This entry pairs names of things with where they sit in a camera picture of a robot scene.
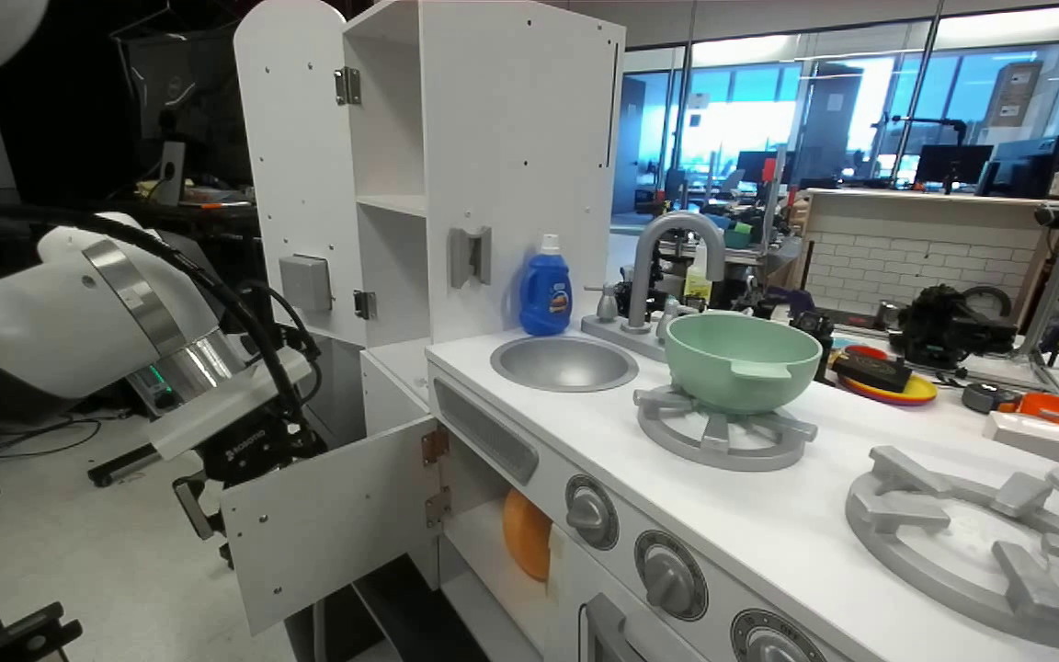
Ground grey toy faucet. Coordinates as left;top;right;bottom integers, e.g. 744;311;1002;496
580;211;729;358

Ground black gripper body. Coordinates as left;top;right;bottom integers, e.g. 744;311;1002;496
200;405;323;487

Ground grey burner grate under bowl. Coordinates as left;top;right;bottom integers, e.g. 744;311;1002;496
633;385;818;472

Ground grey middle stove knob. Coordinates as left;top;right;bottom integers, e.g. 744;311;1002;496
637;529;710;621

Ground grey left stove knob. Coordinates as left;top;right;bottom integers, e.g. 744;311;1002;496
567;474;619;551

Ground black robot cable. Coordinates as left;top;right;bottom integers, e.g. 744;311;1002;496
84;214;328;428

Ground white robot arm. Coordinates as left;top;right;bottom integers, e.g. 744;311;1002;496
0;211;323;483

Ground white lower cabinet door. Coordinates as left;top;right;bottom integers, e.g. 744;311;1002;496
220;416;439;632

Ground silver toy sink basin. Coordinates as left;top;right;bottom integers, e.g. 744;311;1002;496
490;339;637;395

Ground grey right stove knob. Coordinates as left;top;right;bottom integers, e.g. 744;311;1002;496
732;608;827;662

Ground white toy kitchen unit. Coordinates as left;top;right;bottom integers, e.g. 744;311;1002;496
226;0;1059;662

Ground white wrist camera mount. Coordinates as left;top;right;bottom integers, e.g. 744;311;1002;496
145;360;280;459

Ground blue soap bottle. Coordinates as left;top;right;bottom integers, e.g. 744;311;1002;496
515;235;575;339

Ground white tall cabinet door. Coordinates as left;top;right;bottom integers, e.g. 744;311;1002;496
233;0;365;347

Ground grey stove knob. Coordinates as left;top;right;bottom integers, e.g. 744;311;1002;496
567;474;619;551
732;608;827;662
637;529;710;621

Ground mint green bowl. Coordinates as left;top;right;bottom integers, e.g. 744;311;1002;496
666;314;825;416

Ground yellow plate with items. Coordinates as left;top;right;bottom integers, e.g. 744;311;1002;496
833;347;937;410

